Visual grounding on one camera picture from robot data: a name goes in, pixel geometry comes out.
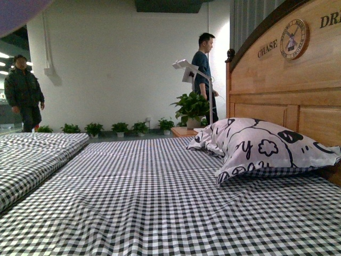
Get small potted plant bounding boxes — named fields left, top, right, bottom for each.
left=132, top=122, right=149, bottom=137
left=36, top=125, right=53, bottom=133
left=61, top=123, right=81, bottom=133
left=111, top=122, right=128, bottom=138
left=158, top=117, right=174, bottom=135
left=85, top=123, right=103, bottom=138

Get far wooden nightstand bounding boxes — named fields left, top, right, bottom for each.
left=171, top=127, right=198, bottom=138

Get large potted green plant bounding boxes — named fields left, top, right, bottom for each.
left=171, top=92, right=209, bottom=130

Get white tablet floor stand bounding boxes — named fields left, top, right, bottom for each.
left=172, top=59, right=217, bottom=126

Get man in blue sweater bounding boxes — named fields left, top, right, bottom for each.
left=191, top=33, right=218, bottom=123

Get white pillow black doodles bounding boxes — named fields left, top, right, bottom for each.
left=187, top=117, right=340, bottom=185

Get black white checkered bedsheet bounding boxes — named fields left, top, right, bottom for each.
left=1, top=138, right=340, bottom=255

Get wooden bed headboard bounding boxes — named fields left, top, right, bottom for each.
left=226, top=1, right=340, bottom=185

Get folded checkered blanket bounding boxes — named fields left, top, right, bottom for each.
left=1, top=133, right=89, bottom=211

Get man in dark jacket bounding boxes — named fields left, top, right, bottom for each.
left=4, top=54, right=45, bottom=133

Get round windmill emblem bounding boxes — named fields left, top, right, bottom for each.
left=280, top=19, right=310, bottom=60

